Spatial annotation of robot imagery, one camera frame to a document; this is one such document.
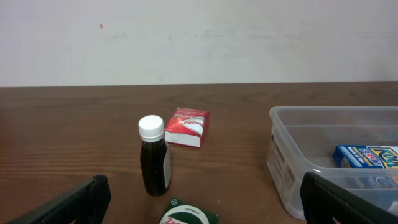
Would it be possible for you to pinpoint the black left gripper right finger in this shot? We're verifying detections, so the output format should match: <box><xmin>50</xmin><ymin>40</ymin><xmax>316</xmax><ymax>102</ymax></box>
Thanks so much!
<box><xmin>300</xmin><ymin>172</ymin><xmax>397</xmax><ymax>224</ymax></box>

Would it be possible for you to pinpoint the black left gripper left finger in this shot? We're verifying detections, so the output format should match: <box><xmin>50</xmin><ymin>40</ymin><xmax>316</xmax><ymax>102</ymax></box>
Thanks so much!
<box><xmin>8</xmin><ymin>175</ymin><xmax>111</xmax><ymax>224</ymax></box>

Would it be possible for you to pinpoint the blue Kool Fever box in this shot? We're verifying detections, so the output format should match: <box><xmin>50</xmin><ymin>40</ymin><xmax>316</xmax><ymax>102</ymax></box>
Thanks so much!
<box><xmin>331</xmin><ymin>144</ymin><xmax>398</xmax><ymax>190</ymax></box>

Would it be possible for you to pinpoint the clear plastic container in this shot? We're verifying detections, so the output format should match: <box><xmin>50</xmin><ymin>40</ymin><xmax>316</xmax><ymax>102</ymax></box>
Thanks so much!
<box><xmin>267</xmin><ymin>106</ymin><xmax>397</xmax><ymax>219</ymax></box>

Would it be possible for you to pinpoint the dark syrup bottle white cap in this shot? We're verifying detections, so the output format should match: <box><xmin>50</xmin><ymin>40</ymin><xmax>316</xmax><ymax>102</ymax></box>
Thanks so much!
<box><xmin>138</xmin><ymin>115</ymin><xmax>172</xmax><ymax>197</ymax></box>

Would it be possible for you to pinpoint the green ointment box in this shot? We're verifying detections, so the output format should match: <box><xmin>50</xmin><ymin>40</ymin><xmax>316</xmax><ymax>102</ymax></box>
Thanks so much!
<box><xmin>159</xmin><ymin>198</ymin><xmax>220</xmax><ymax>224</ymax></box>

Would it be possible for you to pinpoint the red Panadol box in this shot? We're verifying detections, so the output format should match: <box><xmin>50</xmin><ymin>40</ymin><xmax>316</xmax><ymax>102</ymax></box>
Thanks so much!
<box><xmin>165</xmin><ymin>108</ymin><xmax>210</xmax><ymax>148</ymax></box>

